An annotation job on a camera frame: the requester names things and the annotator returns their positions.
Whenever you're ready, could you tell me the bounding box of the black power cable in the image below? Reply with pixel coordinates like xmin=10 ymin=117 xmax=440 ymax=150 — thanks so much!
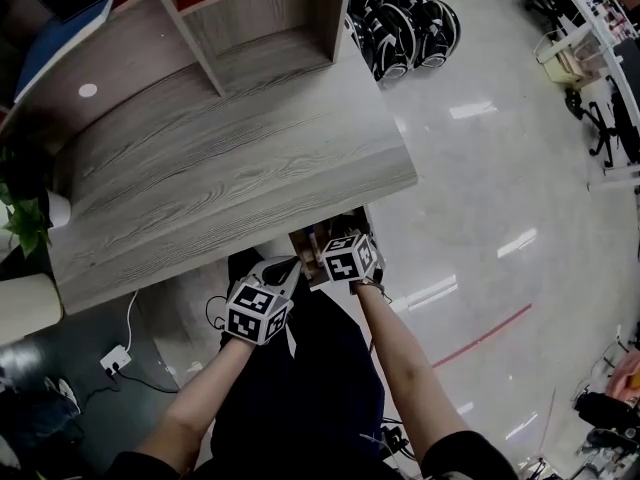
xmin=112 ymin=365 xmax=181 ymax=394
xmin=79 ymin=372 xmax=121 ymax=404

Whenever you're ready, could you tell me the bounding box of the blue book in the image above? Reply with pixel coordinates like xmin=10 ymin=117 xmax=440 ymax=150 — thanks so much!
xmin=13 ymin=0 xmax=124 ymax=104

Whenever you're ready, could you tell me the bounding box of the person's left forearm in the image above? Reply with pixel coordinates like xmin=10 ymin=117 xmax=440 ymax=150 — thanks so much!
xmin=137 ymin=337 xmax=254 ymax=462

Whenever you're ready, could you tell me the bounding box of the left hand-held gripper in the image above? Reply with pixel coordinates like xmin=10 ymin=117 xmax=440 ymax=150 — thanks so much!
xmin=224 ymin=256 xmax=304 ymax=345

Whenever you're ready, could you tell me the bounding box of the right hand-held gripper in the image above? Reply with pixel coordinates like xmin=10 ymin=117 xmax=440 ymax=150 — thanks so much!
xmin=321 ymin=215 xmax=384 ymax=284

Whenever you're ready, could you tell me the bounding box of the person's right forearm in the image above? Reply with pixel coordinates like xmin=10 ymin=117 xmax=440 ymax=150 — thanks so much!
xmin=354 ymin=280 xmax=471 ymax=464

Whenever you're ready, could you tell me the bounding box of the grey wooden desk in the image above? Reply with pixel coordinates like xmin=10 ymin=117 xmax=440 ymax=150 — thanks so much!
xmin=47 ymin=32 xmax=420 ymax=315

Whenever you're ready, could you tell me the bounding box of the green potted plant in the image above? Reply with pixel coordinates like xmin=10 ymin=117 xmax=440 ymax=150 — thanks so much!
xmin=0 ymin=147 xmax=72 ymax=259

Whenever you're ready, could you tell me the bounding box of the white power cable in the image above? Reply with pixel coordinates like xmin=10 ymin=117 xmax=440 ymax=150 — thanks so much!
xmin=124 ymin=290 xmax=140 ymax=353

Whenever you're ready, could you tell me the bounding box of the person's black clothing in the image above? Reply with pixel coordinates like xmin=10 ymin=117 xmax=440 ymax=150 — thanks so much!
xmin=102 ymin=287 xmax=519 ymax=480

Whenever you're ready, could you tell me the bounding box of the pink cloth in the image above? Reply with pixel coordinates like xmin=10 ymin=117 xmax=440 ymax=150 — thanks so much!
xmin=605 ymin=347 xmax=640 ymax=400

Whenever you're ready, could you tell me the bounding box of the wooden drawer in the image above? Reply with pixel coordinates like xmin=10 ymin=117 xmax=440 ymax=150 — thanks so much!
xmin=288 ymin=206 xmax=386 ymax=292

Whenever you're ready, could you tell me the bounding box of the white power strip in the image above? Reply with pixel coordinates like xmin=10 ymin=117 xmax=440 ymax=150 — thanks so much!
xmin=99 ymin=345 xmax=132 ymax=374

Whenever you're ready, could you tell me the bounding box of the long white office desk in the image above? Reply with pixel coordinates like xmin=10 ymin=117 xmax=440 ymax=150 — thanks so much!
xmin=514 ymin=0 xmax=640 ymax=192

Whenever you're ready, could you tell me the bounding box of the black office chair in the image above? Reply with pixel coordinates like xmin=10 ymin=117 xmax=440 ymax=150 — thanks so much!
xmin=564 ymin=75 xmax=640 ymax=167

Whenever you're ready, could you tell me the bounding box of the cream storage crate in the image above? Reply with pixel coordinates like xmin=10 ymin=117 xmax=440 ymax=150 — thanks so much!
xmin=534 ymin=27 xmax=601 ymax=89

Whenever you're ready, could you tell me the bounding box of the red floor tape strip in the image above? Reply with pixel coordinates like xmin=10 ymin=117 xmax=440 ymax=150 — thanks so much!
xmin=432 ymin=302 xmax=534 ymax=369

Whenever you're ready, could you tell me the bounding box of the black floor device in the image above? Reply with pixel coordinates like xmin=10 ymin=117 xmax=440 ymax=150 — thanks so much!
xmin=574 ymin=390 xmax=640 ymax=449

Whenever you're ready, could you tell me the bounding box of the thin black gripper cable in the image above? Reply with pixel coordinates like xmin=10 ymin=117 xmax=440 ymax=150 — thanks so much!
xmin=205 ymin=295 xmax=229 ymax=332

